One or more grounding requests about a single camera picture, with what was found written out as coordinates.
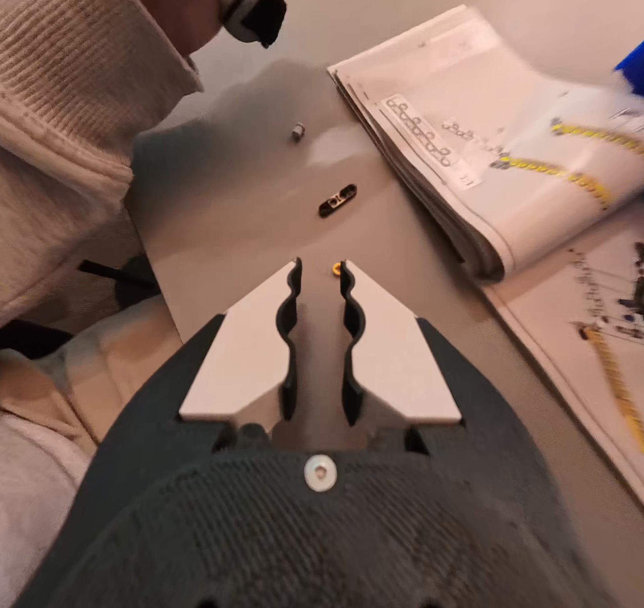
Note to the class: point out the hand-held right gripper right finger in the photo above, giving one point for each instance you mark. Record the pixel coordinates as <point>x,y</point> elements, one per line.
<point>397,366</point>

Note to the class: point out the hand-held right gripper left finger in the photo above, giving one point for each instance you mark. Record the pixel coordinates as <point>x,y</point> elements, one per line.
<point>246,356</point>

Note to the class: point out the black lego beam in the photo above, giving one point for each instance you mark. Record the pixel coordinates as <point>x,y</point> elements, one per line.
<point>337,199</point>

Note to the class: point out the person's left forearm beige sleeve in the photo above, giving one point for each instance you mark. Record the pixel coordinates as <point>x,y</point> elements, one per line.
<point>65,115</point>

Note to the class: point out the small grey lego piece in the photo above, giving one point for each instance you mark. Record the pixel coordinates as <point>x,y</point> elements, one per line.
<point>298,131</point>

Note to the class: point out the black chair part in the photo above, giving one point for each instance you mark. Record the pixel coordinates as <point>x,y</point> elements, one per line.
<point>120,278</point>

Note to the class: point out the crane picture instruction booklet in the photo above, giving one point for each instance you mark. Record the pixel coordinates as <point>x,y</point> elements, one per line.
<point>578,346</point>

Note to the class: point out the person's lap clothing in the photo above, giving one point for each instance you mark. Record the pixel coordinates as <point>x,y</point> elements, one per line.
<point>45,457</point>

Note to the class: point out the open thick instruction booklet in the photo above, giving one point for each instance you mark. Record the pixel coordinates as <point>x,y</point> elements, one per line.
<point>483,135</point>

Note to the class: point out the large blue plastic bin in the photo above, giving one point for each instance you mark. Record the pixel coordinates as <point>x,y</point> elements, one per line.
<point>631,67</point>

